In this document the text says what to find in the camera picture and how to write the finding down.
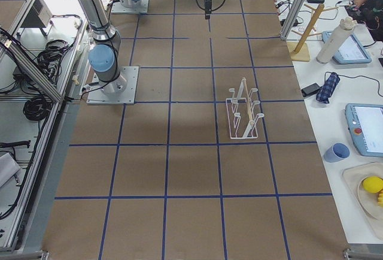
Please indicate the blue teach pendant tablet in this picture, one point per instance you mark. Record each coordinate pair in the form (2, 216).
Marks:
(352, 52)

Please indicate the aluminium frame post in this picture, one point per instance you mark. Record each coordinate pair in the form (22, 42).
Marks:
(290, 19)

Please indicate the yellow lemon toy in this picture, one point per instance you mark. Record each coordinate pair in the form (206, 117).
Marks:
(372, 184)

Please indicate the blue cup on side table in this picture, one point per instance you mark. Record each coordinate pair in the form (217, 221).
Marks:
(336, 153)

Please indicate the white wire cup rack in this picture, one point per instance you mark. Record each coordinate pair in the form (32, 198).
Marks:
(242, 115)

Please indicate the folded blue plaid umbrella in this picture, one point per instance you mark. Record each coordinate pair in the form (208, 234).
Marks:
(329, 86)

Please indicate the white cylindrical bottle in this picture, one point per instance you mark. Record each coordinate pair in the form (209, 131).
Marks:
(336, 39)

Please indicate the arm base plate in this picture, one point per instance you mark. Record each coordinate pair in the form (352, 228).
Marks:
(117, 8)
(120, 91)

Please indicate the wooden mug tree stand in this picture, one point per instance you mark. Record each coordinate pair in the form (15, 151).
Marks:
(299, 50)

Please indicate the beige side tray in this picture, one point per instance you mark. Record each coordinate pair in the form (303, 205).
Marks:
(368, 202)

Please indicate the black box on side table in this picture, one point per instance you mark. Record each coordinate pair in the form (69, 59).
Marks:
(312, 89)

